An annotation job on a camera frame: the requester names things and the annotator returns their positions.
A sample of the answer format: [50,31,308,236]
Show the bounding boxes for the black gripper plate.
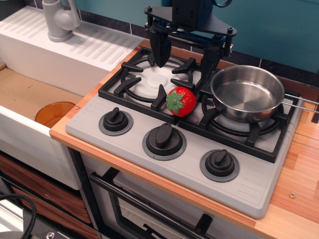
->
[144,0,237,87]

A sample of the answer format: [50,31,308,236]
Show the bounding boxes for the red plastic toy strawberry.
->
[166,87,197,118]

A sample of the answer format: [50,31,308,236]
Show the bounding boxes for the black middle stove knob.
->
[142,123,187,161]

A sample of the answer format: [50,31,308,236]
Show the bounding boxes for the black stove knob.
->
[142,123,187,161]
[200,149,240,183]
[99,107,134,136]

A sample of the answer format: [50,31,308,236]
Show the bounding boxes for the black left stove knob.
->
[99,107,134,136]

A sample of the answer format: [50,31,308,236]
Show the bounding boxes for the grey toy stove top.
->
[65,47,304,220]

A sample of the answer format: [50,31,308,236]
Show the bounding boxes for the black right stove knob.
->
[200,149,240,183]

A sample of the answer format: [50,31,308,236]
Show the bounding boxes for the black left burner grate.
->
[98,47,204,124]

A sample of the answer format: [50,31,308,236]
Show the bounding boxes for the black burner grate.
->
[98,47,204,124]
[179,80,303,163]

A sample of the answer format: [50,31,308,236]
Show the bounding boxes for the stainless steel saucepan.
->
[210,65,318,123]

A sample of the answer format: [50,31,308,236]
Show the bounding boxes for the black right burner grate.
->
[179,80,303,163]

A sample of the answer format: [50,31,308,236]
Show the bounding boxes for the grey toy faucet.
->
[42,0,80,42]

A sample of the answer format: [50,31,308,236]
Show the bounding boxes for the white toy sink unit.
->
[0,6,142,190]

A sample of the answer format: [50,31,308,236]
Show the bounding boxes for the wooden drawer fronts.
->
[0,152,98,239]

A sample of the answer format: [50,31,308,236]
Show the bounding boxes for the oven door with black handle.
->
[89,167,258,239]

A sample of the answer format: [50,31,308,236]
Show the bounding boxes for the black braided cable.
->
[0,194,37,239]

